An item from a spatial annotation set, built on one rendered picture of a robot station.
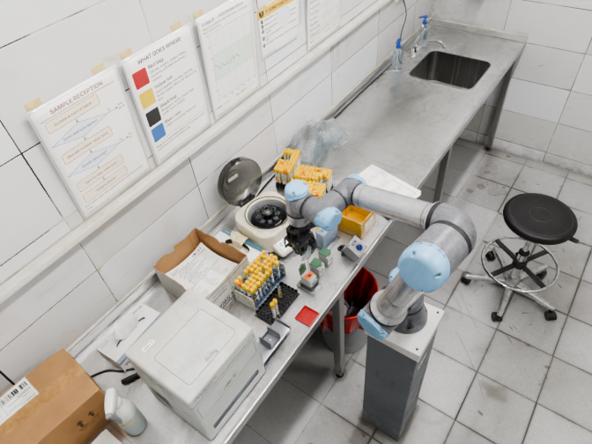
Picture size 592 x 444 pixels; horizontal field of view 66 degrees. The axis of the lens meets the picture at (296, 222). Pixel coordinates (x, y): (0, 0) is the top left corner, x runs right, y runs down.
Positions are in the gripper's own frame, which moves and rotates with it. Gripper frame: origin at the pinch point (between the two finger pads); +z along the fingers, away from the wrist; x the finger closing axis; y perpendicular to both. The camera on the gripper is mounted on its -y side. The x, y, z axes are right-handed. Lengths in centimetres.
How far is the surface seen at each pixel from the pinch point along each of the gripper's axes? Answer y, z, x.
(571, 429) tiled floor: -52, 108, 112
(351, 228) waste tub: -32.1, 15.6, -1.1
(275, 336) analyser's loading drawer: 26.2, 16.2, 4.2
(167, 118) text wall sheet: 3, -41, -56
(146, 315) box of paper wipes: 48, 15, -40
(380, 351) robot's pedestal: 2.5, 31.4, 33.9
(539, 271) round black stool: -129, 99, 69
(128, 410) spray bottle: 75, 6, -12
